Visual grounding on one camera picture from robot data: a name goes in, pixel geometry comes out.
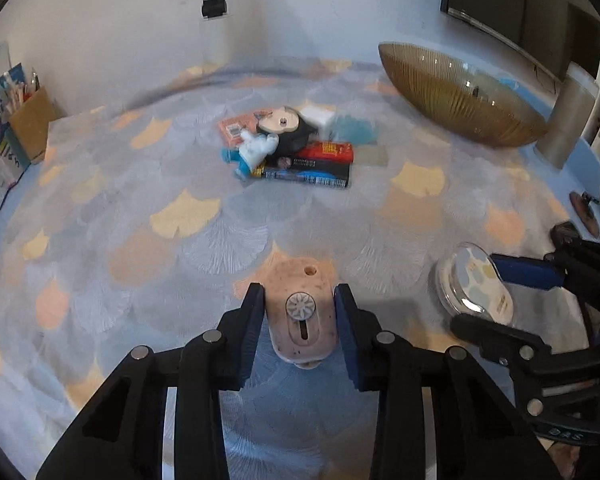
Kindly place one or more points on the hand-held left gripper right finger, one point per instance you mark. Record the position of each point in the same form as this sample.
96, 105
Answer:
345, 330

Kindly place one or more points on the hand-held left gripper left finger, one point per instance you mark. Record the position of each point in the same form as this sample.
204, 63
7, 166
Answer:
250, 330

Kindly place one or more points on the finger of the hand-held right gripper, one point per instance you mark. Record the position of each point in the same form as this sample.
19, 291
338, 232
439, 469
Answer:
495, 335
525, 271

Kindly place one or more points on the round clear tape case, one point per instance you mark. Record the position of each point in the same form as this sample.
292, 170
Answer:
472, 280

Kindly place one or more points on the pink speckled oval case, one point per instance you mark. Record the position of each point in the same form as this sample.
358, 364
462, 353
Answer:
295, 280

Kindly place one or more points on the black oblong box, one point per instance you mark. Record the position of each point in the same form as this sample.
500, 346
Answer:
305, 177

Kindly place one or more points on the black-haired cartoon figurine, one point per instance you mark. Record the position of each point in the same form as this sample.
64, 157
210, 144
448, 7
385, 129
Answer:
260, 150

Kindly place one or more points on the red small box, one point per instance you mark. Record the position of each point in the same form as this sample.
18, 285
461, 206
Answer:
330, 150

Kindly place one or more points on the teal translucent block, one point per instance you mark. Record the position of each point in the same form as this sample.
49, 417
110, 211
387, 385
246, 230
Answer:
355, 127

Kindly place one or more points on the pink small box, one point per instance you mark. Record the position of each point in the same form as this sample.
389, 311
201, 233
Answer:
232, 127

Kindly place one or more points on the amber ribbed glass bowl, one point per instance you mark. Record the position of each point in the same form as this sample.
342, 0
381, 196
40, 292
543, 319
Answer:
445, 75

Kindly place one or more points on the white cube charger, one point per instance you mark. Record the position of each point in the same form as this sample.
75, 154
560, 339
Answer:
317, 115

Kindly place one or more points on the brown round coaster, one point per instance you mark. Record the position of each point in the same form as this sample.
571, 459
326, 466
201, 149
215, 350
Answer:
582, 212

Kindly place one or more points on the silver metal cylinder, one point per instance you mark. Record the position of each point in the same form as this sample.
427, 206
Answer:
565, 120

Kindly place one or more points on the light blue packet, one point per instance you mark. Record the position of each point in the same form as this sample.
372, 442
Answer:
510, 82

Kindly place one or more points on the cork pen holder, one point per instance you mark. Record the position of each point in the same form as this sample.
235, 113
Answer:
30, 125

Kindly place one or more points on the black pole clamp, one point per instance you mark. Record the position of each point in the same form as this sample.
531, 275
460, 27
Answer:
214, 8

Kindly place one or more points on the bunch of pens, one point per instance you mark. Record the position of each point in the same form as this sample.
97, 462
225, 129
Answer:
27, 87

